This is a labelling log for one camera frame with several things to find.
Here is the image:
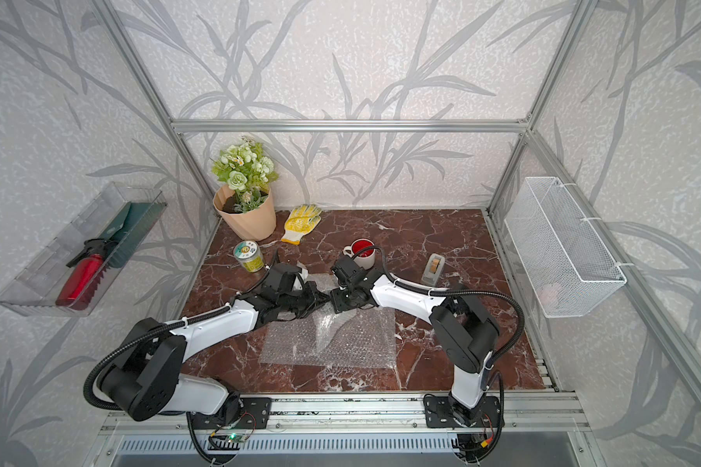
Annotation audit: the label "beige flower pot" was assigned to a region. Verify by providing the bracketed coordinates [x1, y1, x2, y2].
[213, 185, 277, 241]

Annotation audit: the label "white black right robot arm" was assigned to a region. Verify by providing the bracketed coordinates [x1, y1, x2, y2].
[331, 256, 526, 416]

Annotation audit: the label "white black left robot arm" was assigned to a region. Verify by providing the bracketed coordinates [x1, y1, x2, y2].
[83, 263, 330, 421]

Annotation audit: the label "aluminium mounting rail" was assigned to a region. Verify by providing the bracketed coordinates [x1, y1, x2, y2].
[98, 390, 591, 436]

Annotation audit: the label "clear bubble wrap sheet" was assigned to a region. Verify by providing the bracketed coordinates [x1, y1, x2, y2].
[259, 303, 396, 369]

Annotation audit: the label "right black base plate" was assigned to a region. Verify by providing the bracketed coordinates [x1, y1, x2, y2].
[423, 394, 504, 429]

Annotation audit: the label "red black spray bottle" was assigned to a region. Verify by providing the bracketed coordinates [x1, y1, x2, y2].
[55, 239, 106, 311]

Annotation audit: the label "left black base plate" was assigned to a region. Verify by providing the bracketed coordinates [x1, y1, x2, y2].
[192, 397, 273, 430]

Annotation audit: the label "small green labelled tin can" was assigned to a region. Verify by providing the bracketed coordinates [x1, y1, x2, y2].
[233, 241, 265, 274]

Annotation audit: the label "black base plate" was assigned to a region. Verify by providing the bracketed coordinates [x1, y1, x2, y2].
[423, 394, 504, 429]
[192, 397, 273, 430]

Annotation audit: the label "green white artificial flowers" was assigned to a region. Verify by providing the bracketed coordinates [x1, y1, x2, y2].
[211, 137, 278, 214]

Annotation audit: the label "grey tape dispenser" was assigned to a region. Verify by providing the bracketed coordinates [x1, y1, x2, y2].
[421, 253, 446, 287]

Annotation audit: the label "white mug red inside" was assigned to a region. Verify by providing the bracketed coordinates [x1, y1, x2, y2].
[343, 239, 376, 270]

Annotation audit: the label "clear plastic wall tray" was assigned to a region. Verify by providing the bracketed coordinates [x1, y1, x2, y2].
[0, 182, 167, 317]

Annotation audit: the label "white wire mesh basket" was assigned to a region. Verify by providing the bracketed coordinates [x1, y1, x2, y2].
[505, 176, 627, 318]

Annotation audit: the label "yellow white work glove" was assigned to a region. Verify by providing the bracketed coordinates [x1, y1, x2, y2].
[282, 204, 322, 245]

